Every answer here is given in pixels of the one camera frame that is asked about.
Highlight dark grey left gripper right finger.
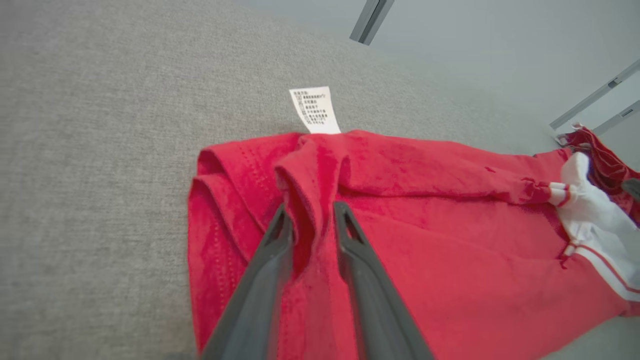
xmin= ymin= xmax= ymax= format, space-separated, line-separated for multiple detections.
xmin=332 ymin=201 xmax=435 ymax=360

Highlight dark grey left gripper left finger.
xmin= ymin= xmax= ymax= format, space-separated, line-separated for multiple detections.
xmin=200 ymin=202 xmax=295 ymax=360

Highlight red and white T-shirt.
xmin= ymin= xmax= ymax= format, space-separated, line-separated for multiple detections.
xmin=187 ymin=86 xmax=640 ymax=360

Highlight slanted grey metal frame bar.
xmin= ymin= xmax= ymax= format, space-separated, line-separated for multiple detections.
xmin=549 ymin=59 xmax=640 ymax=132
xmin=592 ymin=100 xmax=640 ymax=136

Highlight grey metal frame post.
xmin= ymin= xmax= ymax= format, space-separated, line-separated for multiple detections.
xmin=349 ymin=0 xmax=396 ymax=47

